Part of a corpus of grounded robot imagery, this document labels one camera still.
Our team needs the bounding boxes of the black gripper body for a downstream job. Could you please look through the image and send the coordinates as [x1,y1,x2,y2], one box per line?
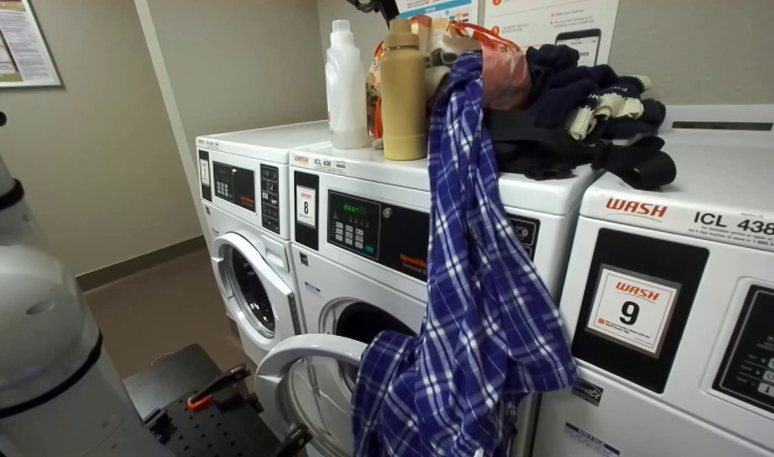
[347,0,399,22]

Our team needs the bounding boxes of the yellow water bottle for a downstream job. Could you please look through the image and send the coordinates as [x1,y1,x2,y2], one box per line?
[381,20,426,163]

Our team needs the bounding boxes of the blue plaid trousers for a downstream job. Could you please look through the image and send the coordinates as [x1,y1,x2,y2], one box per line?
[352,50,577,457]

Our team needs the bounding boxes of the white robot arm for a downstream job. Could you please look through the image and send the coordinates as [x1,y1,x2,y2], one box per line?
[0,0,320,457]

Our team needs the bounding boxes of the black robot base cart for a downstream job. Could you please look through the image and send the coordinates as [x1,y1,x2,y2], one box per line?
[125,344,311,457]

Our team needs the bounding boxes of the white washing machine far side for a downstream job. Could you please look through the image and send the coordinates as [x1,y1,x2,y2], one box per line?
[196,119,328,362]

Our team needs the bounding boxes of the white washing machine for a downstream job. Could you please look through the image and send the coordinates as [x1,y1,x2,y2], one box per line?
[196,119,328,362]
[286,137,603,457]

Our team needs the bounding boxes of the middle white washing machine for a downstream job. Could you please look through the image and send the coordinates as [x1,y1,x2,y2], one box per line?
[286,137,603,457]

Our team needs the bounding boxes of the white washing machine number nine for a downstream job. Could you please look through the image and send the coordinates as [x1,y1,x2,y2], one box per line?
[533,104,774,457]

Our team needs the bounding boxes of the white detergent jug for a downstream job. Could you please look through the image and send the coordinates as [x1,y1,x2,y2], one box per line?
[325,20,368,150]

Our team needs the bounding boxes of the black clothes pile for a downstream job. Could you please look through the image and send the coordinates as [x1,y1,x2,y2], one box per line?
[485,42,677,189]

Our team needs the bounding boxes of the middle washer round door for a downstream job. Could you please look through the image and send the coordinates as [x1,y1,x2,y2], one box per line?
[253,333,365,457]

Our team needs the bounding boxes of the wall instruction poster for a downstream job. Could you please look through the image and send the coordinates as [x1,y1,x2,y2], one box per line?
[395,0,620,65]

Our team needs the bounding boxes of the framed wall poster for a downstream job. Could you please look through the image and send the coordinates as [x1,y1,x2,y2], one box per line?
[0,0,61,88]

